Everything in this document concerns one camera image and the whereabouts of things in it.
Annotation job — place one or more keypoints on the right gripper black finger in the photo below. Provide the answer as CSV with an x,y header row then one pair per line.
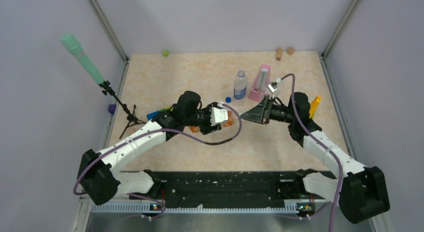
x,y
255,118
257,110

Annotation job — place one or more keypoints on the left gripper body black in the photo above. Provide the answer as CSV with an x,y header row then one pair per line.
x,y
203,118

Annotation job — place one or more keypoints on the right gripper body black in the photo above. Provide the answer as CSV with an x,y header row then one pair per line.
x,y
269,107

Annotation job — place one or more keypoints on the orange juice bottle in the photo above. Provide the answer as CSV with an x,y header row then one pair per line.
x,y
228,121

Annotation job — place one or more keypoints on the clear bottle blue label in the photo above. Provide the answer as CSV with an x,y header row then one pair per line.
x,y
240,85

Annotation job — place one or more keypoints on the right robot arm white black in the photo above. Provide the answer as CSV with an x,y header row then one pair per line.
x,y
359,191

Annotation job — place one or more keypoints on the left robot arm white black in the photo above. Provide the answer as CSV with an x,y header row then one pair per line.
x,y
98,171

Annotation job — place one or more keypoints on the pink metronome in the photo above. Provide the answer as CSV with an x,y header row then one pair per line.
x,y
259,86

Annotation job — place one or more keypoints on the toy brick car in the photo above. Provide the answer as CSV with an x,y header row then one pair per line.
x,y
155,113

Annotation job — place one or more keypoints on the tall wooden block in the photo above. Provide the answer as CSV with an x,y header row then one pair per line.
x,y
279,53

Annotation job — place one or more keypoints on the small wooden cube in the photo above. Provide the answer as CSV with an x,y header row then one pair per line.
x,y
290,51

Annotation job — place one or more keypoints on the black microphone tripod stand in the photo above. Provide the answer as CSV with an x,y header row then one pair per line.
x,y
131,115

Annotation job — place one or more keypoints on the green small cube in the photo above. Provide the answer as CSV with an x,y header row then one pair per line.
x,y
165,53

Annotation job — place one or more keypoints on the purple small block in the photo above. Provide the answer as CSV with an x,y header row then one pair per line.
x,y
112,108

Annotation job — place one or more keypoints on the green microphone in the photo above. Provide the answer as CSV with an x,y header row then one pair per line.
x,y
73,46

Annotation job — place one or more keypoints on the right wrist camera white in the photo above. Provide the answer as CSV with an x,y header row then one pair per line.
x,y
273,88

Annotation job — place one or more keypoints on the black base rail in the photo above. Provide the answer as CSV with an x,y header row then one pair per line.
x,y
240,191

